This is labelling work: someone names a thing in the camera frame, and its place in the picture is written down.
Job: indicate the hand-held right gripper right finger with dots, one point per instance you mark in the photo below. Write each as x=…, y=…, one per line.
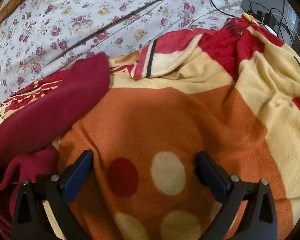
x=211, y=177

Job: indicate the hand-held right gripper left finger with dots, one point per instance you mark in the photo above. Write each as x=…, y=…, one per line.
x=77, y=177

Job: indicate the maroon garment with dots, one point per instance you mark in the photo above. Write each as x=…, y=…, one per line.
x=52, y=120

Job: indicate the orange cream red printed blanket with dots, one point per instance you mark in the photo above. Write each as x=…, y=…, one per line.
x=152, y=120

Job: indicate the floral bedsheet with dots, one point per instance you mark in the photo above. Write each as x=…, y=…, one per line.
x=90, y=17

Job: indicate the black power adapter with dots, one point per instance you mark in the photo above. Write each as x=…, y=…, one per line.
x=261, y=16

